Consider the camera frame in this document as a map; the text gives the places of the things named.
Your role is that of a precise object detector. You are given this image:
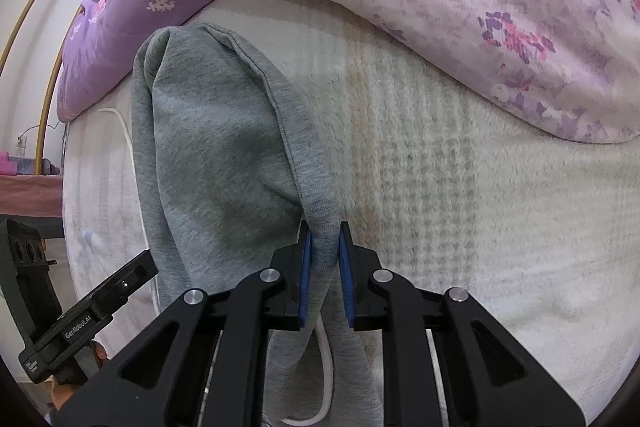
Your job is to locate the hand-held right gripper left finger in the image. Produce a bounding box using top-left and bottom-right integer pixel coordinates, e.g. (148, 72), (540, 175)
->
(52, 219), (313, 427)

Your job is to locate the person's left hand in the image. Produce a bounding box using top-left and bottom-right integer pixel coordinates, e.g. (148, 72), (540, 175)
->
(49, 341), (109, 413)

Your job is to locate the pale printed bed sheet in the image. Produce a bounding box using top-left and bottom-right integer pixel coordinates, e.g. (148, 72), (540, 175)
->
(62, 0), (640, 425)

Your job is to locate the grey zip hoodie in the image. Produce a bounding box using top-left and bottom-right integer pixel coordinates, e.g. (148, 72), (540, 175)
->
(97, 22), (383, 427)

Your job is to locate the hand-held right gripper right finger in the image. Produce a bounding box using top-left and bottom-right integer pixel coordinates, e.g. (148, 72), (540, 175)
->
(339, 221), (586, 427)

